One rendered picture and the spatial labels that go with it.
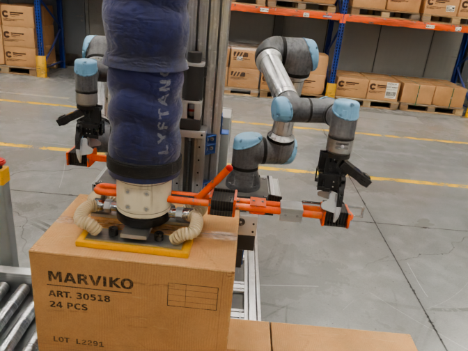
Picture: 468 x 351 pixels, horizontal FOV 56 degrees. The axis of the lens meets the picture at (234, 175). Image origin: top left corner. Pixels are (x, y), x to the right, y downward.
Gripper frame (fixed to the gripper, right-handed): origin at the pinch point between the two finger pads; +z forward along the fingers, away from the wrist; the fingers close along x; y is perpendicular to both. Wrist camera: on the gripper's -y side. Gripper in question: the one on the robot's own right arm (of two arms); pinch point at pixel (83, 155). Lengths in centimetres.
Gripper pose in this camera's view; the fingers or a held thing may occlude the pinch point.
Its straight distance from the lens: 173.8
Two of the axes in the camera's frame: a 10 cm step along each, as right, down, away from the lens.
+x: 0.7, -3.9, 9.2
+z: -1.0, 9.1, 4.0
